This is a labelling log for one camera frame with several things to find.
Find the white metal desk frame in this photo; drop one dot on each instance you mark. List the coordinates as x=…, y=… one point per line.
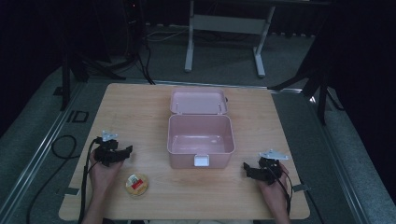
x=227, y=24

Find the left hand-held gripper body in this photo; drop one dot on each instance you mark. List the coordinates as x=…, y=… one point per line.
x=106, y=152

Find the dark equipment tower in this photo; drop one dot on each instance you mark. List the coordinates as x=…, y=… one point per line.
x=134, y=25

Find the pink plastic box with lid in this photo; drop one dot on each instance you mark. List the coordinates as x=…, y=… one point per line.
x=200, y=140

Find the grey tape strip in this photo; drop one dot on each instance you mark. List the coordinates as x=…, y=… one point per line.
x=300, y=187
x=71, y=191

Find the metal floor rail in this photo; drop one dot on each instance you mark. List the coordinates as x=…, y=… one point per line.
x=37, y=154
x=337, y=165

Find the black tripod stand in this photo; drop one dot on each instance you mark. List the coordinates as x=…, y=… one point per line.
x=322, y=99
x=66, y=84

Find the person's left hand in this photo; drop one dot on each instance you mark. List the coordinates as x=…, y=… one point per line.
x=104, y=175

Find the person's right hand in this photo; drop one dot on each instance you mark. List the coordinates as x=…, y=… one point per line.
x=275, y=191

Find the black tape floor mark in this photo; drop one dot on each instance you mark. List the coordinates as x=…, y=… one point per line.
x=77, y=116

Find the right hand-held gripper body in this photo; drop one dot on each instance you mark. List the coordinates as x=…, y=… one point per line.
x=268, y=169

